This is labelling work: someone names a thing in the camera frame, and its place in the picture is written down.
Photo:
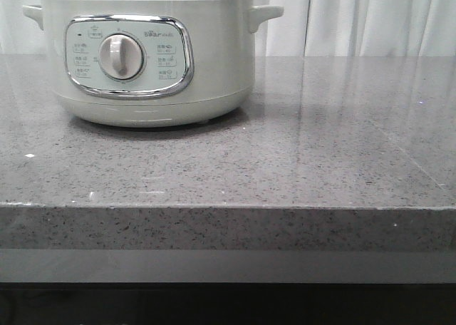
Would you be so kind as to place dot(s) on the pale green electric cooking pot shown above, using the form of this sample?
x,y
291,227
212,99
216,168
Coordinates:
x,y
150,63

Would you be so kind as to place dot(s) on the white pleated curtain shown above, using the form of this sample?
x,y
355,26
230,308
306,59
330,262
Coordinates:
x,y
308,28

